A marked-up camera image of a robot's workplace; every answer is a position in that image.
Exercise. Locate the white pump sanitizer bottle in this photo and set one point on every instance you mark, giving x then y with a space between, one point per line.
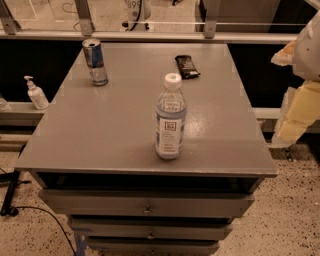
36 94

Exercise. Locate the blue silver energy drink can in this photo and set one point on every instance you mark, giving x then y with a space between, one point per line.
94 59

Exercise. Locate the grey drawer cabinet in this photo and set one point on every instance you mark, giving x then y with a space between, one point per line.
93 152

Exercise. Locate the black stand leg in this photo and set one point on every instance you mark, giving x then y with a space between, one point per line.
12 180

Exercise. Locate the blue label plastic water bottle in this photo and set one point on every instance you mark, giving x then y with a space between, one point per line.
171 109

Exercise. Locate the grey metal railing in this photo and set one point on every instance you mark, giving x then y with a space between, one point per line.
35 20

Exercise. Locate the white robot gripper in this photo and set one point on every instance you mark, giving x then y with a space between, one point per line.
308 53

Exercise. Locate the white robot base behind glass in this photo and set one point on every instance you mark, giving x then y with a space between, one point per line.
138 11

